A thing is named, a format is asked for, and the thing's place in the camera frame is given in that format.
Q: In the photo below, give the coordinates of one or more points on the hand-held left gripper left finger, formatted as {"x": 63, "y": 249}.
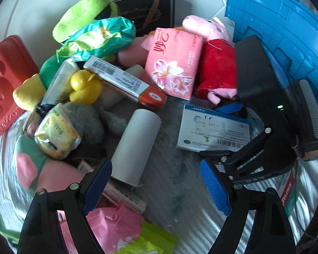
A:
{"x": 99, "y": 185}

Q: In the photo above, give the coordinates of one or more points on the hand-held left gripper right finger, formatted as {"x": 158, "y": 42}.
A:
{"x": 214, "y": 190}

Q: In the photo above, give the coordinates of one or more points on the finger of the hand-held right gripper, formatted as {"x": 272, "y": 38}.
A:
{"x": 243, "y": 148}
{"x": 233, "y": 108}

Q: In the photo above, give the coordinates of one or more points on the white blue medicine box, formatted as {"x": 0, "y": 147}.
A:
{"x": 214, "y": 129}

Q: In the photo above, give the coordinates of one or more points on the white paper roll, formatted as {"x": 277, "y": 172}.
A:
{"x": 136, "y": 145}

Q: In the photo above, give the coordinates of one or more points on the blue plastic storage crate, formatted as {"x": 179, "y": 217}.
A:
{"x": 281, "y": 18}

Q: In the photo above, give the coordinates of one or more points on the pink flowered tissue pack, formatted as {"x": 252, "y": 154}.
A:
{"x": 172, "y": 63}

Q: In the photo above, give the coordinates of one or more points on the person's right hand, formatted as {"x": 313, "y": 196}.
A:
{"x": 311, "y": 155}

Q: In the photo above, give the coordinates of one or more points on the white printed flat box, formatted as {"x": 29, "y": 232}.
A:
{"x": 127, "y": 198}

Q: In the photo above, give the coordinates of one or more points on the grey striped bed sheet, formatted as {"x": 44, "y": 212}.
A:
{"x": 175, "y": 190}

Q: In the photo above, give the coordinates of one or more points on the pink wipes pack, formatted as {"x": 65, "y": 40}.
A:
{"x": 114, "y": 225}

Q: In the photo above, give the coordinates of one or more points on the pink pig plush red dress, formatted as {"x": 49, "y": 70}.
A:
{"x": 217, "y": 66}

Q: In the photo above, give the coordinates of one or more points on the teal and pink plush toy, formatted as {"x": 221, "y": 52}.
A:
{"x": 42, "y": 166}

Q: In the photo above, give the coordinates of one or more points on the red green medicine box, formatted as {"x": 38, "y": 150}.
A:
{"x": 288, "y": 193}

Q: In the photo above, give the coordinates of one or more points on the grey fluffy plush toy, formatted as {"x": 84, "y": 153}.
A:
{"x": 87, "y": 121}

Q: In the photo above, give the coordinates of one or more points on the small yellow tissue packet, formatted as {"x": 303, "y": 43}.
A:
{"x": 57, "y": 135}

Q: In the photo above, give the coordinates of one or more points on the light green wipes pack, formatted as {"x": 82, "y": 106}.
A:
{"x": 153, "y": 240}

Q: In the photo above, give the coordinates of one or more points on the yellow rubber duck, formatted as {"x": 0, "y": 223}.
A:
{"x": 84, "y": 86}

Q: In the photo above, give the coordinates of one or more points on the long white orange box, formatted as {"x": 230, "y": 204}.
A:
{"x": 122, "y": 80}

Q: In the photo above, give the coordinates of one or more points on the pale pink plush toy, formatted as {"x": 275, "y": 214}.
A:
{"x": 133, "y": 53}

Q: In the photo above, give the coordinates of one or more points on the white tissue packet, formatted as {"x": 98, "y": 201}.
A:
{"x": 61, "y": 78}

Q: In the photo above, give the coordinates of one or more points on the yellow and green plush toy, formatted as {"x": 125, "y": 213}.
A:
{"x": 29, "y": 91}

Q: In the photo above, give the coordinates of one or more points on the black gift box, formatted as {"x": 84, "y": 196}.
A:
{"x": 145, "y": 8}

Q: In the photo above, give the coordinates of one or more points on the red bear suitcase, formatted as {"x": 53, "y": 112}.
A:
{"x": 8, "y": 84}

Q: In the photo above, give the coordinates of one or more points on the teal green wipes pack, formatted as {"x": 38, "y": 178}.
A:
{"x": 100, "y": 37}

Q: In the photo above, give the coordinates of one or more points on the green frog plush toy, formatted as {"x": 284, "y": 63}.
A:
{"x": 82, "y": 13}

